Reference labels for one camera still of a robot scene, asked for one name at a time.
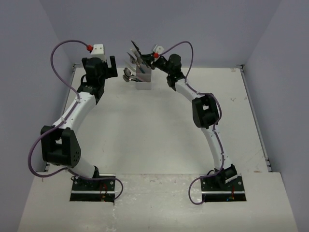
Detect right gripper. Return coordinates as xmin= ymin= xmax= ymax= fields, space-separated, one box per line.
xmin=141 ymin=54 xmax=172 ymax=75

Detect teal handled fork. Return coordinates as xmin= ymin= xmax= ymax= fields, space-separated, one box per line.
xmin=130 ymin=48 xmax=143 ymax=66

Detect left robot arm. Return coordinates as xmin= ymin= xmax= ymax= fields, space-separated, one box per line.
xmin=41 ymin=56 xmax=118 ymax=190

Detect dark dotted handled knife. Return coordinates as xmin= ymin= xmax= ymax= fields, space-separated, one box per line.
xmin=131 ymin=40 xmax=142 ymax=57

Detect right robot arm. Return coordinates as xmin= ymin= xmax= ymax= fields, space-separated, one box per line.
xmin=134 ymin=52 xmax=238 ymax=190

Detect dark dotted handled spoon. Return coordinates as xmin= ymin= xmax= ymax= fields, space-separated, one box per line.
xmin=123 ymin=74 xmax=144 ymax=83

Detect teal handled knife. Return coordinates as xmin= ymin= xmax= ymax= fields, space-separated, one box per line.
xmin=127 ymin=52 xmax=145 ymax=73

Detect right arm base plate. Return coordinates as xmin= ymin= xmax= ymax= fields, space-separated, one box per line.
xmin=200 ymin=174 xmax=247 ymax=203

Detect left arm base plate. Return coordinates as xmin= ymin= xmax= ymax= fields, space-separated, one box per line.
xmin=70 ymin=174 xmax=115 ymax=203

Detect teal handled spoon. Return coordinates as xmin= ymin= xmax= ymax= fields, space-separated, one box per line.
xmin=124 ymin=68 xmax=135 ymax=77

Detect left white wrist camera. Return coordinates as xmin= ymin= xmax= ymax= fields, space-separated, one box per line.
xmin=86 ymin=44 xmax=106 ymax=62

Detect white three-compartment utensil holder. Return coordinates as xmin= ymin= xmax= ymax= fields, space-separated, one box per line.
xmin=135 ymin=65 xmax=152 ymax=90

